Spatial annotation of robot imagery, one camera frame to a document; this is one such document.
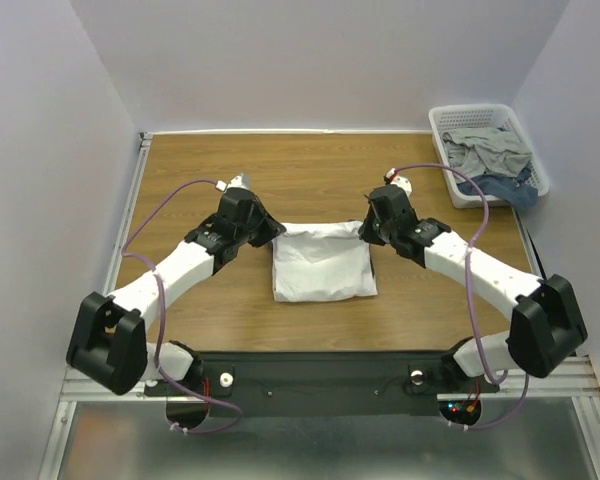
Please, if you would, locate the grey tank top in basket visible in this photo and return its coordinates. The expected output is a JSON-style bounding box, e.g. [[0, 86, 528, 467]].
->
[[441, 127, 532, 178]]

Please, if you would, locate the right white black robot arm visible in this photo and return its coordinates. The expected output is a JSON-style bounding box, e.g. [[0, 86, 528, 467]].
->
[[359, 184, 588, 390]]

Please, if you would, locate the white perforated plastic basket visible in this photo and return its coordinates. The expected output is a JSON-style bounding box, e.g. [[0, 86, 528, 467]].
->
[[429, 103, 550, 211]]

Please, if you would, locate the white printed tank top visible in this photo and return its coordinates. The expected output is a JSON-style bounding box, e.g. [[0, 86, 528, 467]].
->
[[272, 220, 378, 303]]

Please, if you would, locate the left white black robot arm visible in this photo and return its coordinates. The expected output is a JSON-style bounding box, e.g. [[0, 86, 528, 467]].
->
[[66, 187, 286, 395]]

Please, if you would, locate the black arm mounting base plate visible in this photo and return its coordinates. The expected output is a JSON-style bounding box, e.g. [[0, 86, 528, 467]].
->
[[143, 349, 501, 419]]

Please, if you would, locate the aluminium table edge rail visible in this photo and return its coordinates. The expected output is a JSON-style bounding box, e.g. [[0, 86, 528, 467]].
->
[[65, 132, 153, 396]]

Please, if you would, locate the aluminium front frame rail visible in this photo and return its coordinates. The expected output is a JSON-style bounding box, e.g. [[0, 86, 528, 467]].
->
[[487, 358, 600, 479]]

